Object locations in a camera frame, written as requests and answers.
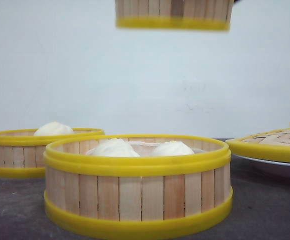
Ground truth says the white bun tier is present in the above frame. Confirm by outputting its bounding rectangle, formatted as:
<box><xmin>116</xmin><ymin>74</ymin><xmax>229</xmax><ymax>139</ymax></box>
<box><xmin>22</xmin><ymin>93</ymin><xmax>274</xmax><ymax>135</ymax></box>
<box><xmin>151</xmin><ymin>140</ymin><xmax>194</xmax><ymax>157</ymax></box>
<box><xmin>86</xmin><ymin>138</ymin><xmax>140</xmax><ymax>158</ymax></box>

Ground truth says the white plate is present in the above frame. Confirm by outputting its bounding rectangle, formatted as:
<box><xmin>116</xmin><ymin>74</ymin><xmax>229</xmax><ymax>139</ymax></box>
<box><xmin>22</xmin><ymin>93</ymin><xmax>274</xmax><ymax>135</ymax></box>
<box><xmin>232</xmin><ymin>154</ymin><xmax>290</xmax><ymax>178</ymax></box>

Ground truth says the white bun in single tier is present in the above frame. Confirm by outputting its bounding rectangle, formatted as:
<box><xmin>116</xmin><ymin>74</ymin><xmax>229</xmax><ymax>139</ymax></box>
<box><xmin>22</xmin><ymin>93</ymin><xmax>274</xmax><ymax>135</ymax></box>
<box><xmin>33</xmin><ymin>121</ymin><xmax>74</xmax><ymax>136</ymax></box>

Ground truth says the white bun right bottom tier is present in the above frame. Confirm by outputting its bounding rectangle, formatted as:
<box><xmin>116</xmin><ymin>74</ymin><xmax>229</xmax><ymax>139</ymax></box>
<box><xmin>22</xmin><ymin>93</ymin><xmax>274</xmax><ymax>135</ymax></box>
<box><xmin>151</xmin><ymin>140</ymin><xmax>194</xmax><ymax>157</ymax></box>

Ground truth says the one-bun bamboo steamer tier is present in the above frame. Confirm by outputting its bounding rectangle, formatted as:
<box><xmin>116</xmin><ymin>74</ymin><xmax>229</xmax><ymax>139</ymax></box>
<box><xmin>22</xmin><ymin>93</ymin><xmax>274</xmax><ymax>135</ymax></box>
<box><xmin>0</xmin><ymin>128</ymin><xmax>105</xmax><ymax>179</ymax></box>

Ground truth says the yellow bamboo steamer lid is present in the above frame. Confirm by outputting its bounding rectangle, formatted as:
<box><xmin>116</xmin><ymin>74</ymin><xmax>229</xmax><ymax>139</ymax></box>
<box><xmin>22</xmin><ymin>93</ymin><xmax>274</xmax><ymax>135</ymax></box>
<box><xmin>225</xmin><ymin>123</ymin><xmax>290</xmax><ymax>163</ymax></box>

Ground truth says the white bun left bottom tier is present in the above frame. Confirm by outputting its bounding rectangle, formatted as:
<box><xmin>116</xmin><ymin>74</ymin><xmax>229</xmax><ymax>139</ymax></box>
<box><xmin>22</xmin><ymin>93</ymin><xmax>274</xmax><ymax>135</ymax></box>
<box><xmin>86</xmin><ymin>138</ymin><xmax>140</xmax><ymax>158</ymax></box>

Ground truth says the two-bun bottom steamer tier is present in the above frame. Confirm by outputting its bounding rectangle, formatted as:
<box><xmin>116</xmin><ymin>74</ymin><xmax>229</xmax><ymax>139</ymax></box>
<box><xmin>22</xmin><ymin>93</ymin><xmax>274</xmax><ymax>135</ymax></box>
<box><xmin>43</xmin><ymin>134</ymin><xmax>233</xmax><ymax>240</ymax></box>

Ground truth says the three-bun bamboo steamer tier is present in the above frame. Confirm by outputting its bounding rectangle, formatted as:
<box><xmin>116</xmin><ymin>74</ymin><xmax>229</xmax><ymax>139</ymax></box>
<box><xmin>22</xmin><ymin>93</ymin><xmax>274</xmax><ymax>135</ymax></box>
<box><xmin>114</xmin><ymin>0</ymin><xmax>234</xmax><ymax>31</ymax></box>

